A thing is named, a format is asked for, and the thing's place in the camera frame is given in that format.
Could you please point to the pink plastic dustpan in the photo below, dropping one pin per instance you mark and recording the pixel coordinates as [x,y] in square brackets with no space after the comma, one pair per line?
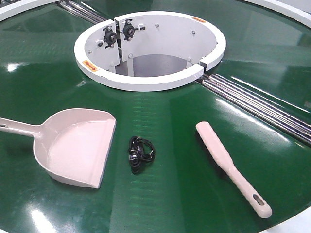
[72,145]

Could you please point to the white outer conveyor rim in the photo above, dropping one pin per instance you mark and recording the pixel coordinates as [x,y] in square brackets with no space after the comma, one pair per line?
[288,10]

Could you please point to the far steel roller bars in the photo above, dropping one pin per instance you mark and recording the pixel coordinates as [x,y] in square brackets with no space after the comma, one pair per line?
[81,10]

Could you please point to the steel roller bars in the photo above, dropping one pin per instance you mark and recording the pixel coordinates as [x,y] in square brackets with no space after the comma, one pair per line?
[258,105]
[81,10]

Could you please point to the right steel roller bars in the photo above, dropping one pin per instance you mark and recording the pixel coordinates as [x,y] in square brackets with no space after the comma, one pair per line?
[258,105]

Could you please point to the right black bearing mount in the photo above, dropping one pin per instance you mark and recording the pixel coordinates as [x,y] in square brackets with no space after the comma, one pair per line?
[129,30]

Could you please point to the black bearing mount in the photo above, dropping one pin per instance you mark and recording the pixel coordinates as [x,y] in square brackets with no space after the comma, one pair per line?
[110,37]
[129,30]

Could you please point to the left black bearing mount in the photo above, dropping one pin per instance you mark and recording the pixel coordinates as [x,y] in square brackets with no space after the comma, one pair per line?
[110,37]

